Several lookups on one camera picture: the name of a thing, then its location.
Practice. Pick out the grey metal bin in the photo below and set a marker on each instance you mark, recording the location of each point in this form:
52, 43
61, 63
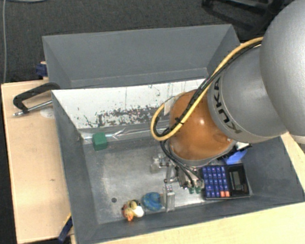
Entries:
126, 177

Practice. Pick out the black calculator with blue keys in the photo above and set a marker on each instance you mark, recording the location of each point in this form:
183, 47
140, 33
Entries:
218, 183

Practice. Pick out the blue and white object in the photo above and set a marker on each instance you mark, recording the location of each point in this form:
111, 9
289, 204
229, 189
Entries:
235, 156

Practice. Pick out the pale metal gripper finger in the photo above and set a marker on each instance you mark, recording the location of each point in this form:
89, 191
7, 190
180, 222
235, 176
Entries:
160, 164
170, 199

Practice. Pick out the green cube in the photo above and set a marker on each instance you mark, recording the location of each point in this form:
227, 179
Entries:
99, 141

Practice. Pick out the brown cardboard board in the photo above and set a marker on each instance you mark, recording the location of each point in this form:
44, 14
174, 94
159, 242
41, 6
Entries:
34, 166

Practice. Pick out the blue rubber toy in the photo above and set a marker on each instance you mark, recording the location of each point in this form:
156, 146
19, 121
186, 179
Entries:
151, 201

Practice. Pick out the yellow and white toy duck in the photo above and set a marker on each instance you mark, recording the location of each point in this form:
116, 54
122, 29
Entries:
133, 211

